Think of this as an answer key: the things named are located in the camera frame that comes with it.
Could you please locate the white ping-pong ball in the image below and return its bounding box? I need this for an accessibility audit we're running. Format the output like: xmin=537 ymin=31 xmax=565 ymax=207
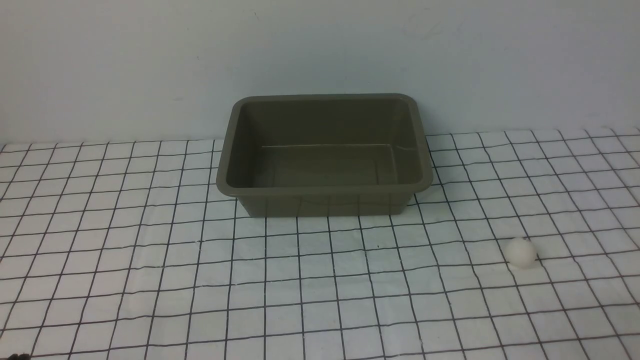
xmin=503 ymin=237 xmax=538 ymax=269

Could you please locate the olive green plastic bin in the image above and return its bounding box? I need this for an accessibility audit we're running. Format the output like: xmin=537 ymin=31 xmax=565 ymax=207
xmin=215 ymin=93 xmax=434 ymax=218

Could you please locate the white black-grid tablecloth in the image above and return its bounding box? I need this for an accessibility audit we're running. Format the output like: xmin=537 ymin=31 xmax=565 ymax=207
xmin=0 ymin=128 xmax=640 ymax=360

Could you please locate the small dark object at corner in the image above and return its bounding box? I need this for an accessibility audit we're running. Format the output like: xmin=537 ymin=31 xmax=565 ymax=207
xmin=6 ymin=353 xmax=31 ymax=360

